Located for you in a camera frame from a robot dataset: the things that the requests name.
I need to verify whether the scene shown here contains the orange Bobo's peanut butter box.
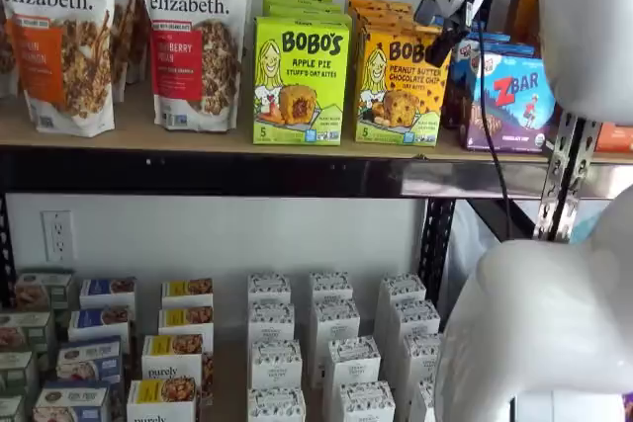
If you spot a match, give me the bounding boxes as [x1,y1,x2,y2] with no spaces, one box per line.
[353,25,452,148]
[348,4,415,21]
[358,14,444,33]
[344,0,414,9]

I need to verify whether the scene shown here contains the black metal shelf rack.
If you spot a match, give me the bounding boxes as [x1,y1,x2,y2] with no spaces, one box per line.
[0,113,602,307]

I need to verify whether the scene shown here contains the orange-label purely elizabeth bag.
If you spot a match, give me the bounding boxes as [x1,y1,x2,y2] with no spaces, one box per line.
[0,0,116,139]

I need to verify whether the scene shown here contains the green-top granola box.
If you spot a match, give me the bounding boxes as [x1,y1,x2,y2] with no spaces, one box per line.
[0,394,27,422]
[13,271,74,313]
[0,350,40,397]
[0,310,56,355]

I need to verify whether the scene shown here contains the green Bobo's apple pie box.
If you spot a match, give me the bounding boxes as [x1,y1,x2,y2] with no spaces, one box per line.
[266,2,353,21]
[263,0,343,8]
[252,15,351,146]

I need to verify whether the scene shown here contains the wooden shelf board with snacks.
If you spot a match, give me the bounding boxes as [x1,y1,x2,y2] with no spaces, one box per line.
[0,78,633,166]

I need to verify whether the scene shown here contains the white patterned pantry box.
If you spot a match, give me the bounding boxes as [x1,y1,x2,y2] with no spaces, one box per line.
[322,335,383,388]
[337,380,397,422]
[389,298,442,339]
[249,339,304,391]
[402,332,444,381]
[246,272,293,307]
[378,272,428,307]
[245,385,308,422]
[309,271,354,304]
[246,301,297,344]
[313,297,362,344]
[413,376,440,422]

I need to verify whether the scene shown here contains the blue-top granola box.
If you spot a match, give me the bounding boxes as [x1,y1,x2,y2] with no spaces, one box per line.
[54,336,125,386]
[32,380,113,422]
[78,277,137,314]
[67,305,133,352]

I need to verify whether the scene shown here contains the white patterned small boxes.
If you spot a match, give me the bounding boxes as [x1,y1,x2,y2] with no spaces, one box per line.
[118,268,446,422]

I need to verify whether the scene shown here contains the red-label purely elizabeth bag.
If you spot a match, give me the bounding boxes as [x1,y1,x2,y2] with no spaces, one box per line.
[137,0,254,132]

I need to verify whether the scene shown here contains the purely elizabeth granola bag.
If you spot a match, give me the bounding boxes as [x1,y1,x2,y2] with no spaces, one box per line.
[111,0,150,105]

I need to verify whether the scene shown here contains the yellow-top granola box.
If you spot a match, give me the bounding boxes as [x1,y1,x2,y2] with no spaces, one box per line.
[160,277,215,312]
[157,305,216,342]
[126,377,199,422]
[140,332,215,393]

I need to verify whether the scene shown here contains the blue purple Zbar box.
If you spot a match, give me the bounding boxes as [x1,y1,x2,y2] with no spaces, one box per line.
[447,31,513,47]
[441,41,538,129]
[463,49,559,153]

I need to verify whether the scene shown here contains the white wall outlet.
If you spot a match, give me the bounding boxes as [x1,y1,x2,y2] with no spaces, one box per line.
[41,209,76,264]

